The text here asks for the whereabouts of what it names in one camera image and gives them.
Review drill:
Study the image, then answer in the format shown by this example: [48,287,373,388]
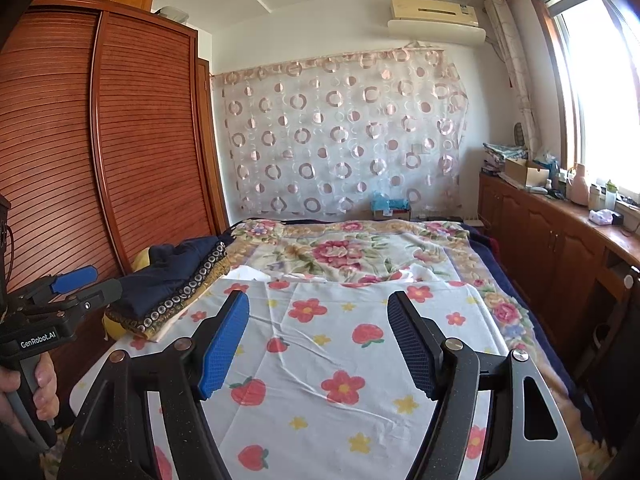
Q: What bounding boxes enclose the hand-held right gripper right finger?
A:
[387,290,583,480]

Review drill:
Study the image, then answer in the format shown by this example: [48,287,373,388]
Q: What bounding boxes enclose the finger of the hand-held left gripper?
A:
[22,266,99,303]
[64,279,124,314]

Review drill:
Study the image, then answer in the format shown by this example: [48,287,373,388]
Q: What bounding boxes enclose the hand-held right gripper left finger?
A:
[57,290,250,480]

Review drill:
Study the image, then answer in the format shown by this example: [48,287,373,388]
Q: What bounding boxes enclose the navy printed t-shirt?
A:
[120,237,226,316]

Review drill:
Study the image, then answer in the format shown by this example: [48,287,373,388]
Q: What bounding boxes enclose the person's left hand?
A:
[0,355,60,441]

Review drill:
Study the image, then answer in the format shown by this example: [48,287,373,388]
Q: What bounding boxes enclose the dark circle-patterned pillow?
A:
[102,240,236,343]

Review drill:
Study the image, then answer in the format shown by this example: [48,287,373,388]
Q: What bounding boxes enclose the white strawberry print sheet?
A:
[70,267,511,480]

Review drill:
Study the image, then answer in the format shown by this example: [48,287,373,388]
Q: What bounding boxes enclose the floral blanket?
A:
[227,217,611,461]

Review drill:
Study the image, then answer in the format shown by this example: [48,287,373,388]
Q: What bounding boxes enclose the slatted wooden wardrobe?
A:
[0,0,231,396]

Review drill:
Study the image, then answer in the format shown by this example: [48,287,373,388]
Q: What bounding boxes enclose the blue plastic package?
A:
[371,192,412,220]

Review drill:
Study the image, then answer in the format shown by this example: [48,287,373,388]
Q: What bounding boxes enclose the wooden sideboard cabinet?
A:
[477,172,640,376]

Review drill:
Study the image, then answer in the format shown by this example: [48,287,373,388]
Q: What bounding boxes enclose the wooden chair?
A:
[575,267,640,376]

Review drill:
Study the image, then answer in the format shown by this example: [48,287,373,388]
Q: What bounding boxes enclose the cardboard box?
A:
[504,159,550,188]

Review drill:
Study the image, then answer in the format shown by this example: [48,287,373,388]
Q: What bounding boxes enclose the stack of printed cloths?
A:
[482,142,528,171]

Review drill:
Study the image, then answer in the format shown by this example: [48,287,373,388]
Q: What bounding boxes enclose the circle-patterned sheer curtain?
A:
[212,47,471,218]

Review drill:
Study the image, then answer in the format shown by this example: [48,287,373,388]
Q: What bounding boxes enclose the pink thermos jug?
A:
[570,162,592,206]

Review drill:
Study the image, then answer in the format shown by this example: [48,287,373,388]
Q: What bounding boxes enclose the tied floral window curtain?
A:
[484,0,538,156]

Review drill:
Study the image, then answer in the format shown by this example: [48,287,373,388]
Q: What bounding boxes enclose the window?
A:
[530,0,640,206]

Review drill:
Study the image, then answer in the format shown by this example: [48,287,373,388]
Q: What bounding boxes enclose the beige air conditioner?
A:
[390,0,480,28]

